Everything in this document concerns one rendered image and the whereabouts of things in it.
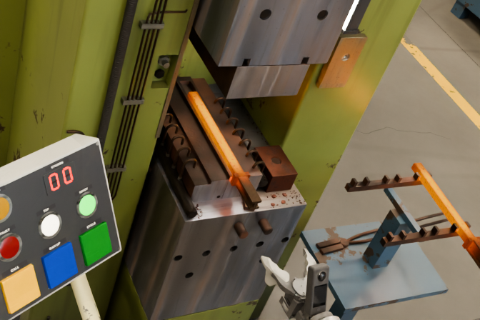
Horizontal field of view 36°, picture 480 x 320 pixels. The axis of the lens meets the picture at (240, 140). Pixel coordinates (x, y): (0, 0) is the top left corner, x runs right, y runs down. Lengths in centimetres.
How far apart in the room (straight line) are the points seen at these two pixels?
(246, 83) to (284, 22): 17
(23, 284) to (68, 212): 17
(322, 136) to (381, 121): 203
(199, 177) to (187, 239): 17
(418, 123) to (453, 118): 29
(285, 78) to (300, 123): 40
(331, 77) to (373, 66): 16
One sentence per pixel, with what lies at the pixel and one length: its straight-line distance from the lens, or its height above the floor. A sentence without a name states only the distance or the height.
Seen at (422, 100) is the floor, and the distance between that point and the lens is 461.
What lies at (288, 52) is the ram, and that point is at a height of 140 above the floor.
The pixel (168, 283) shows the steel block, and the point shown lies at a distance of 209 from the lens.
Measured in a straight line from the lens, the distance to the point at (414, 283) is 239.
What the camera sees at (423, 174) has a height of 95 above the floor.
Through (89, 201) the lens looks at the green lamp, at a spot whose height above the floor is 110.
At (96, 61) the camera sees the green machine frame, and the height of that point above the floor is 128.
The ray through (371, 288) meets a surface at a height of 68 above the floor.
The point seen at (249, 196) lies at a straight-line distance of 187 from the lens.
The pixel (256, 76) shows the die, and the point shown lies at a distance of 170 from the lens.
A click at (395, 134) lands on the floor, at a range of 419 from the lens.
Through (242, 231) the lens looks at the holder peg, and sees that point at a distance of 196.
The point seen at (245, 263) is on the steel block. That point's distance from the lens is 217.
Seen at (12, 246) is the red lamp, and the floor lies 109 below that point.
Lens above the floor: 226
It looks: 38 degrees down
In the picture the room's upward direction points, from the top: 21 degrees clockwise
